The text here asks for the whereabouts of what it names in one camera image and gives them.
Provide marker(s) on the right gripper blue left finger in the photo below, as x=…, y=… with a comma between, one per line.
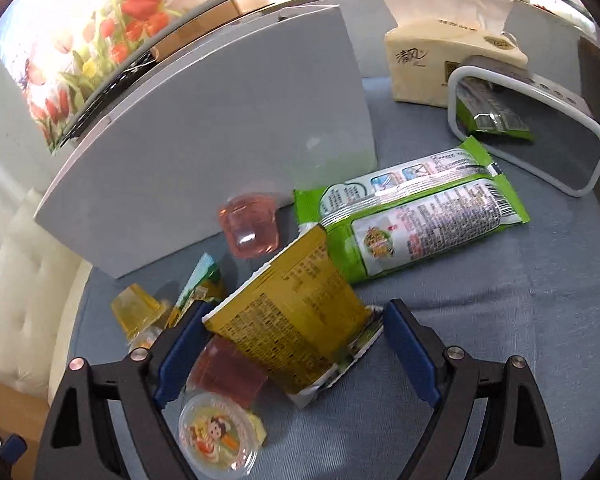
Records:
x=78, y=440

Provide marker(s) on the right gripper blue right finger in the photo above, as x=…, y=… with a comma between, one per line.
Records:
x=516, y=439

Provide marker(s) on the yellow snack bag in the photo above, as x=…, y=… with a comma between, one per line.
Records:
x=299, y=319

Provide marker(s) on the cream leather sofa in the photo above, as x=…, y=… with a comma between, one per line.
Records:
x=41, y=285

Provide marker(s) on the jelly cup with cartoon lid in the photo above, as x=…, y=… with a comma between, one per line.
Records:
x=218, y=438

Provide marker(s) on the yellow jelly cup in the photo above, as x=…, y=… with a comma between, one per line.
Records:
x=135, y=310

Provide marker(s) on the red jelly cup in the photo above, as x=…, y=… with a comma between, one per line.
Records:
x=222, y=369

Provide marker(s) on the small green snack packet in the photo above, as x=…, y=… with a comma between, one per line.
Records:
x=204, y=284

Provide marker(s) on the long green snack pack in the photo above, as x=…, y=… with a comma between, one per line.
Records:
x=394, y=217

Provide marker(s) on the pink jelly cup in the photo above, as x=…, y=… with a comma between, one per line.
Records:
x=249, y=225

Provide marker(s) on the white cardboard box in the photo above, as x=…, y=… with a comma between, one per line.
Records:
x=268, y=106

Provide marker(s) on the beige tissue pack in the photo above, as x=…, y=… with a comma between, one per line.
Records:
x=433, y=37

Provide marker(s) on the tulip wall poster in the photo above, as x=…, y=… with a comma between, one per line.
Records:
x=59, y=52

